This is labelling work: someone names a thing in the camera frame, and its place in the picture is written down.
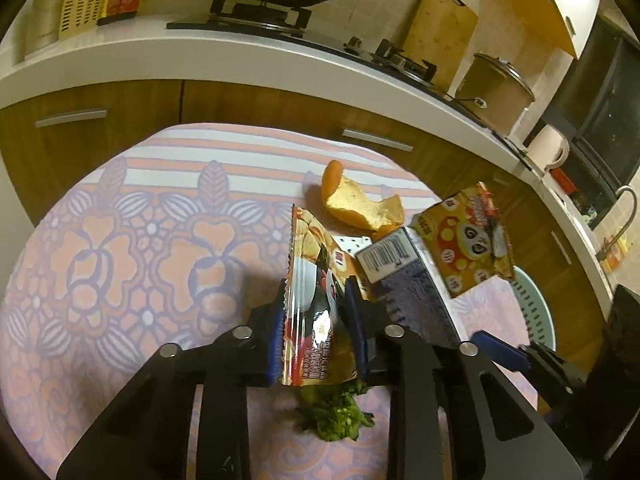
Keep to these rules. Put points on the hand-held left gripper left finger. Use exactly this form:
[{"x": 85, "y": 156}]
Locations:
[{"x": 274, "y": 340}]

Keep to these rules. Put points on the yellow panda snack packet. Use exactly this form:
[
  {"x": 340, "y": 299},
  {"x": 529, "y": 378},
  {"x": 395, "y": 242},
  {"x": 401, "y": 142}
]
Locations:
[{"x": 470, "y": 245}]

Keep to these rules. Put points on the wooden cutting board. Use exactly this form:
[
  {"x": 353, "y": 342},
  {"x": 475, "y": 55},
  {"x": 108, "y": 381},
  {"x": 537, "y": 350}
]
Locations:
[{"x": 440, "y": 30}]

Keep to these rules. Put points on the yellow and white wall cabinet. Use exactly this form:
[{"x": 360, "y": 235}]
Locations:
[{"x": 535, "y": 0}]

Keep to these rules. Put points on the red chip bag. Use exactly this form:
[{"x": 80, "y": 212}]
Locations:
[{"x": 305, "y": 280}]

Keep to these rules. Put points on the white electric kettle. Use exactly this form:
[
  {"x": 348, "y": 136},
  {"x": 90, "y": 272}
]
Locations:
[{"x": 547, "y": 150}]

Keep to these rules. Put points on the silver kitchen faucet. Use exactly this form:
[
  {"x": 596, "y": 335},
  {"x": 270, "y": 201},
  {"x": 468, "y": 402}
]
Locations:
[{"x": 622, "y": 200}]

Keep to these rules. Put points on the white spotted wrapper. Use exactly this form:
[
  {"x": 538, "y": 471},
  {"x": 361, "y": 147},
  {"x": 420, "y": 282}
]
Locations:
[{"x": 350, "y": 244}]

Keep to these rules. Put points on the green vegetable scraps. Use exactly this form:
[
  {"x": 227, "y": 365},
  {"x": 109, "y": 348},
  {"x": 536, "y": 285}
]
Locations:
[{"x": 335, "y": 412}]

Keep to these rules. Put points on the black gas stove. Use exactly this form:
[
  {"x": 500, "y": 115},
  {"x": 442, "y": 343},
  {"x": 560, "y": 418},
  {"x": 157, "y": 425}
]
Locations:
[{"x": 310, "y": 35}]

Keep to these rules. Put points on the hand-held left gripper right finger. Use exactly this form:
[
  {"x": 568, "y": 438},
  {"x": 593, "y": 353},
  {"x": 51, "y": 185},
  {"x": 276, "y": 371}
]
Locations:
[{"x": 352, "y": 320}]

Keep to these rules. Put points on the red container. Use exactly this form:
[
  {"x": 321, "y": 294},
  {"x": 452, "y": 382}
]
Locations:
[{"x": 564, "y": 180}]

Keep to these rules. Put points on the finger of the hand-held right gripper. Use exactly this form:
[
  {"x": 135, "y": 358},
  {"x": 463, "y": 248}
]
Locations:
[{"x": 500, "y": 351}]

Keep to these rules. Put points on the dark carton with barcode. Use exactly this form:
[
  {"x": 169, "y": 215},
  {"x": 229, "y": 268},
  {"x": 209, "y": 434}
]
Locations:
[{"x": 410, "y": 290}]

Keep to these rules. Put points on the pink patterned tablecloth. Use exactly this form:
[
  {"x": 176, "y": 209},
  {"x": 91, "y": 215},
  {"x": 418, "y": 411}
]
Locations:
[{"x": 125, "y": 260}]

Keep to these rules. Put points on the orange peel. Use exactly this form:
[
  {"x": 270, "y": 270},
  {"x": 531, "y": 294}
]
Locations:
[{"x": 350, "y": 200}]

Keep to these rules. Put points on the yellow perforated rack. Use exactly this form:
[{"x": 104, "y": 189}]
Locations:
[{"x": 82, "y": 5}]

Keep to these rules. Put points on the light blue plastic basket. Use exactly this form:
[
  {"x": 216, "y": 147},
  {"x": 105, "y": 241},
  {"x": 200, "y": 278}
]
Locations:
[{"x": 537, "y": 310}]

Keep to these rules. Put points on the brown rice cooker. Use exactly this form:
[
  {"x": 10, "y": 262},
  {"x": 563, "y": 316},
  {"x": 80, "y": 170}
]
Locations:
[{"x": 492, "y": 95}]

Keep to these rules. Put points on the dark window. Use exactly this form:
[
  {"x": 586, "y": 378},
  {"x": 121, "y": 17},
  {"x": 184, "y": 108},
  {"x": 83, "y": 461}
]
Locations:
[{"x": 605, "y": 110}]

